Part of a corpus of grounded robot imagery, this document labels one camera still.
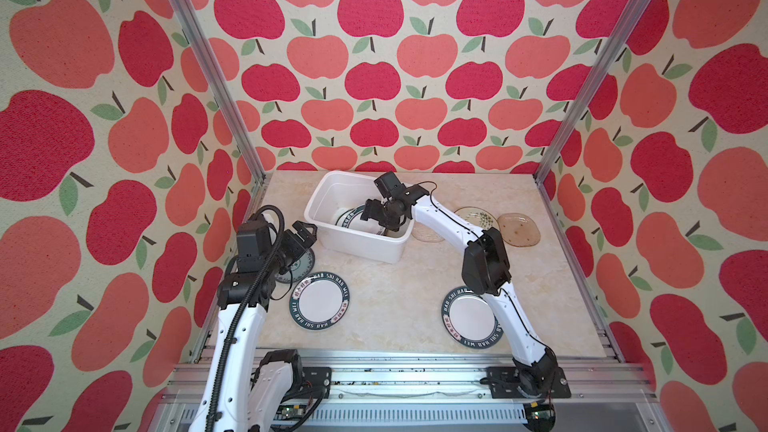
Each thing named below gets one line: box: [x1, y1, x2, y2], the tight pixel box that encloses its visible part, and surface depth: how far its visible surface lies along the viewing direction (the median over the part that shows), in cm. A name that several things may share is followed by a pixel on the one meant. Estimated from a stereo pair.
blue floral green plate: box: [274, 248, 315, 284], surface depth 97 cm
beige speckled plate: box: [497, 213, 541, 247], surface depth 106 cm
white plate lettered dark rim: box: [442, 286, 504, 349], surface depth 84 cm
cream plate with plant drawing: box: [453, 206, 500, 230], surface depth 109 cm
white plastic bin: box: [304, 171, 415, 264], surface depth 98 cm
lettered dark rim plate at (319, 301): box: [289, 272, 350, 331], surface depth 90 cm
